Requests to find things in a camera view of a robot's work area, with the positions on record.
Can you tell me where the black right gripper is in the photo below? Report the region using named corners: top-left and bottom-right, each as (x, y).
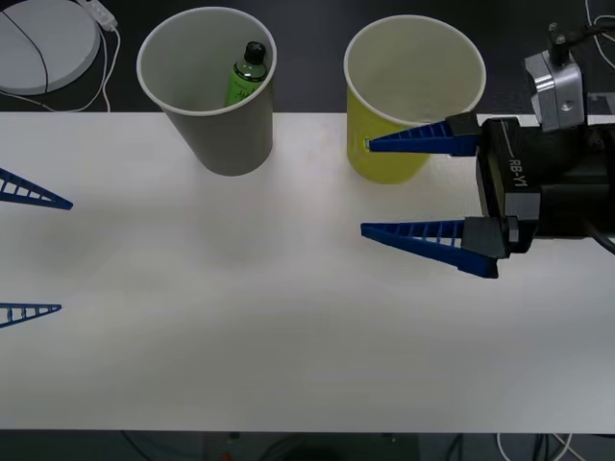
top-left (360, 113), bottom-right (544, 279)

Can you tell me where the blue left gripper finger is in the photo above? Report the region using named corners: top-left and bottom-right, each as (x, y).
top-left (0, 303), bottom-right (62, 330)
top-left (0, 167), bottom-right (74, 211)

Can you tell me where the green plastic bottle black cap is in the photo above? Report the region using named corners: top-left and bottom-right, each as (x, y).
top-left (223, 41), bottom-right (268, 109)

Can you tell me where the yellow-green plastic waste bin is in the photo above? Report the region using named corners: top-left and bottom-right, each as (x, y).
top-left (342, 14), bottom-right (486, 185)

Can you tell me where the white round disc base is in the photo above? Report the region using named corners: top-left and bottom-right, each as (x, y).
top-left (0, 0), bottom-right (102, 95)

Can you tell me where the grey plastic waste bin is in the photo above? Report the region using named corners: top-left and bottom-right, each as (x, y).
top-left (136, 7), bottom-right (279, 178)

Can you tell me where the white cable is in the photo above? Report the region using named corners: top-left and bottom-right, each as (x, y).
top-left (584, 0), bottom-right (615, 73)
top-left (497, 431), bottom-right (578, 461)
top-left (0, 26), bottom-right (122, 115)

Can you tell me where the thin black cable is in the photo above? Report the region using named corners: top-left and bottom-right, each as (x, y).
top-left (0, 8), bottom-right (50, 93)

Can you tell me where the white power switch block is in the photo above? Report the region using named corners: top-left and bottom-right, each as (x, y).
top-left (79, 0), bottom-right (118, 31)

